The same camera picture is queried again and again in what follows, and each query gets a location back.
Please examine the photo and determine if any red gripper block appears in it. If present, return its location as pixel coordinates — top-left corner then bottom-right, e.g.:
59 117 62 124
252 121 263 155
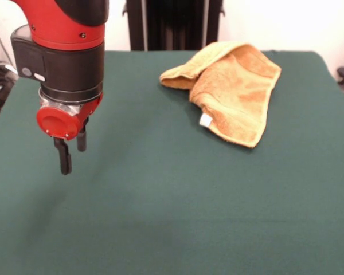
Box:
36 91 104 176

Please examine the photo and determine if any dark green table cloth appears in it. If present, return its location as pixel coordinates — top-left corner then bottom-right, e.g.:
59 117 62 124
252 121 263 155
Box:
0 50 344 275

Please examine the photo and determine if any tan terry towel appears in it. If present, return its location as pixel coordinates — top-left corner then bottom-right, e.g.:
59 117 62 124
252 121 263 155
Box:
159 41 282 149

